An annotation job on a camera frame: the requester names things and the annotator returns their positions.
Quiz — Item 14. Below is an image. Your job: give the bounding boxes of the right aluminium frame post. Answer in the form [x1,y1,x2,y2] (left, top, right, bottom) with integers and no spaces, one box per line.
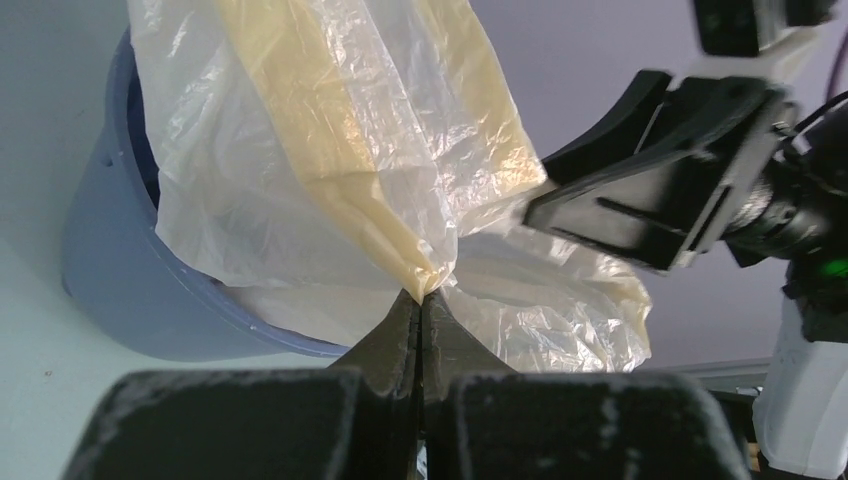
[639,358,771,392]

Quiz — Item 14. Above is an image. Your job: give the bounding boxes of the translucent yellowish plastic trash bag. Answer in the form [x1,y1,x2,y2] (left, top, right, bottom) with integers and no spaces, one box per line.
[128,1,652,372]

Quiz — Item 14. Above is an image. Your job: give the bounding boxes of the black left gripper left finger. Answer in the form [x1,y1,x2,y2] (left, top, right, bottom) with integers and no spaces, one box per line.
[64,293,421,479]

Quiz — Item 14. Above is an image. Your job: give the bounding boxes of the blue plastic trash bin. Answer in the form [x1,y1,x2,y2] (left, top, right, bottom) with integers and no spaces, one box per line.
[61,34,347,362]

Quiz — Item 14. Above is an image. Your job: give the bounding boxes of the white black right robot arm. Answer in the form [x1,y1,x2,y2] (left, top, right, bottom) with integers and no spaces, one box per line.
[523,70,847,479]

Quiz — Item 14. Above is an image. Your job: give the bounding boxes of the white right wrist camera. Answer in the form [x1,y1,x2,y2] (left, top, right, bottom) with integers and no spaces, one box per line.
[685,0,837,84]

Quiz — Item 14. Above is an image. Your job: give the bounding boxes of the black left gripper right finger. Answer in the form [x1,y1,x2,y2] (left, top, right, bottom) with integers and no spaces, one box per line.
[420,294,751,479]

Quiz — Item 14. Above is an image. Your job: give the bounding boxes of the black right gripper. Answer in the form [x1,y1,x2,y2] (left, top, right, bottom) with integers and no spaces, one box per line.
[524,70,847,272]

